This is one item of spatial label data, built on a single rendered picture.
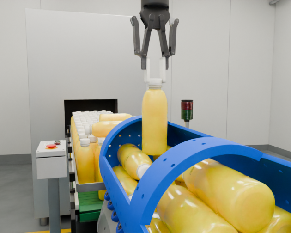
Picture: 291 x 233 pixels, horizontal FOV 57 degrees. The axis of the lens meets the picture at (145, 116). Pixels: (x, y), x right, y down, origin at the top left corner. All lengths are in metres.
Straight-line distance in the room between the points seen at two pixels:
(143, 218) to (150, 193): 0.04
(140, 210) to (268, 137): 5.77
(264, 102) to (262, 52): 1.01
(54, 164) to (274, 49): 5.47
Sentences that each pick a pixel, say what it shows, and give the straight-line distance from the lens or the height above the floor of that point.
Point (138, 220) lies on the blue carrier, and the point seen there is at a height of 1.13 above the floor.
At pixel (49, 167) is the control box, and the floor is 1.04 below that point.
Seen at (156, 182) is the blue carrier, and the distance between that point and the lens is 0.41.
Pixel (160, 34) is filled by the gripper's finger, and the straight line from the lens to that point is 0.76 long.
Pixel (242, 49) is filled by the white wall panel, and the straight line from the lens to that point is 5.75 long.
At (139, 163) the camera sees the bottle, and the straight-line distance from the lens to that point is 0.68.
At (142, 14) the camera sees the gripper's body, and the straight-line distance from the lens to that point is 0.75.
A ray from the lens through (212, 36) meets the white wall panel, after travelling 5.51.
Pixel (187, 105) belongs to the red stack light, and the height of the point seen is 1.23.
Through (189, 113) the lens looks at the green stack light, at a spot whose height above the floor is 1.19.
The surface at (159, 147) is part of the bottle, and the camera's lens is 0.74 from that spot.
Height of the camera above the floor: 1.32
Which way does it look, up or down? 6 degrees down
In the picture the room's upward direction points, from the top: straight up
